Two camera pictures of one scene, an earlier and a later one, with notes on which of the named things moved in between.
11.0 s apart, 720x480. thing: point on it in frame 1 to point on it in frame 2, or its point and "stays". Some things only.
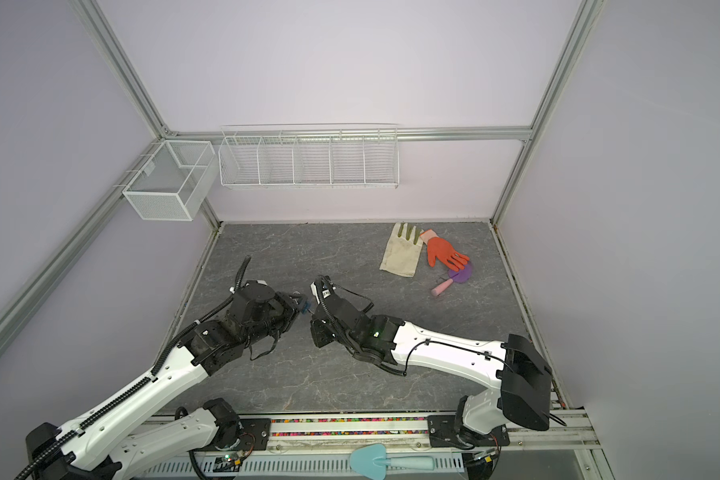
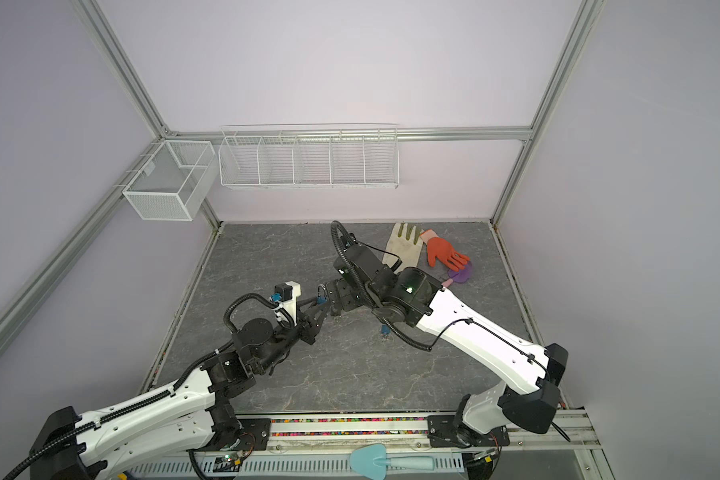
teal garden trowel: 372,460 stays
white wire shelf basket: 309,155 stays
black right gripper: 322,338 to 341,291
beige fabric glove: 403,249 stays
